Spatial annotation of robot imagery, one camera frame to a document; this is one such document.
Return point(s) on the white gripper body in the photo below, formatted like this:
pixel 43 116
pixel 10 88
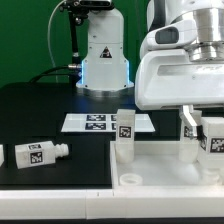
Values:
pixel 167 79

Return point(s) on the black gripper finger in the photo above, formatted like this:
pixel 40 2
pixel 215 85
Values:
pixel 192 120

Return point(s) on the white square table top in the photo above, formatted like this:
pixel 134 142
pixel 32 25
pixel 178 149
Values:
pixel 157 165

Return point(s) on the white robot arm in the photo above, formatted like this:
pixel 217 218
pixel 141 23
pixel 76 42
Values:
pixel 196 26

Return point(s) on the white front fence bar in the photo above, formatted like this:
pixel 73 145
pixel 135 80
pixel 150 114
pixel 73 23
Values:
pixel 113 203

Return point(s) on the white fence bar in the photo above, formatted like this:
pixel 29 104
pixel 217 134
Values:
pixel 1 155
pixel 113 203

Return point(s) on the white marker tag sheet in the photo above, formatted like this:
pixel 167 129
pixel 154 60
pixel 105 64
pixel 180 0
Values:
pixel 102 123

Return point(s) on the white left fence bar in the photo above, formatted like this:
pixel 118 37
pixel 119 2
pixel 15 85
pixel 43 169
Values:
pixel 1 155

